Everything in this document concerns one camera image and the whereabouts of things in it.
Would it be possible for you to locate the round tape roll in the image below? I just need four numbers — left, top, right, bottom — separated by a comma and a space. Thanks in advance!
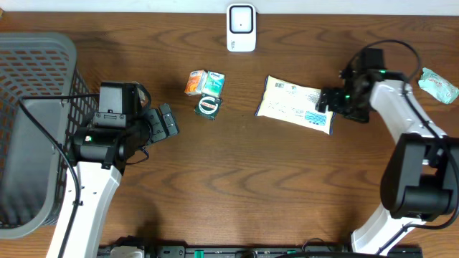
194, 94, 222, 120

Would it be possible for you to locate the orange small carton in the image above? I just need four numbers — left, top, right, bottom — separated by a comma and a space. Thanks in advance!
184, 70, 207, 96

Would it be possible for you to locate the yellow snack bag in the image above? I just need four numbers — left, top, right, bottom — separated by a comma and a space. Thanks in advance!
255, 75, 335, 135

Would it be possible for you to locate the teal small carton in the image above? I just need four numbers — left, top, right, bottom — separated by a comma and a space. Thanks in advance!
202, 71, 225, 97

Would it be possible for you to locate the mint green pack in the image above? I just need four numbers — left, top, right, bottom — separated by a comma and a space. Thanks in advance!
418, 67, 458, 105

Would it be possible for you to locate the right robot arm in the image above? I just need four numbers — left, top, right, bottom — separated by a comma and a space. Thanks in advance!
316, 44, 458, 257

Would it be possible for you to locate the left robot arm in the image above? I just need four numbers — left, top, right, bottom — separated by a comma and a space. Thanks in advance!
47, 82, 179, 257

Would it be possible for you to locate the white barcode scanner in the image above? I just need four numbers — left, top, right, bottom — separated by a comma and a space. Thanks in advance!
227, 4, 257, 52

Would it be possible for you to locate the grey plastic shopping basket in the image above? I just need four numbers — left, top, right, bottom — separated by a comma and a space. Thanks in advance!
1, 32, 98, 239

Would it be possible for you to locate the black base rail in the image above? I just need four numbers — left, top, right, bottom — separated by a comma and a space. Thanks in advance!
96, 244, 425, 258

